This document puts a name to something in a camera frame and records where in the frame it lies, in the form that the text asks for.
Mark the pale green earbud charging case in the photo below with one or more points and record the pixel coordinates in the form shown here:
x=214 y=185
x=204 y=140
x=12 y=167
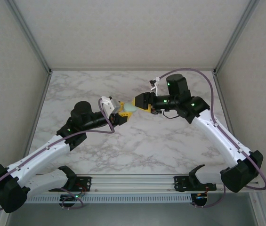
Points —
x=130 y=108

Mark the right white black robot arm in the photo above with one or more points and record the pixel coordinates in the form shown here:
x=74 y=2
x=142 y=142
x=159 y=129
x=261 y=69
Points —
x=212 y=137

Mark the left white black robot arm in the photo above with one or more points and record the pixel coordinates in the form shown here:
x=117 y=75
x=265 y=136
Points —
x=43 y=158

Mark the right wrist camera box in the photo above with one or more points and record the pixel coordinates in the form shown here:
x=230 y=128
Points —
x=156 y=83

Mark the aluminium table end rail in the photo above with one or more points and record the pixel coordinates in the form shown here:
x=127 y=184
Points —
x=132 y=69

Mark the aluminium table side rail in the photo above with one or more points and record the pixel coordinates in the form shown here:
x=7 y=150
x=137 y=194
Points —
x=221 y=94
x=42 y=99

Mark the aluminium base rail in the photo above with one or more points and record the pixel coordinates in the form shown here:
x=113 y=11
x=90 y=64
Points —
x=132 y=182

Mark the aluminium frame corner post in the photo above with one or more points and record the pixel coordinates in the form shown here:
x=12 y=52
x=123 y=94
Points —
x=29 y=35
x=236 y=35

